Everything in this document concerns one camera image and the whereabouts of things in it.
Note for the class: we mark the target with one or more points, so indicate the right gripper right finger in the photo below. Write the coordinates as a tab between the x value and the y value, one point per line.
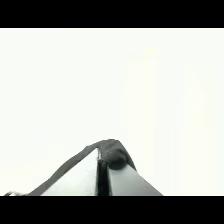
130	183

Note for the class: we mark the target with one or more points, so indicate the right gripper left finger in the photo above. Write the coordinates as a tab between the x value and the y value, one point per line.
80	180

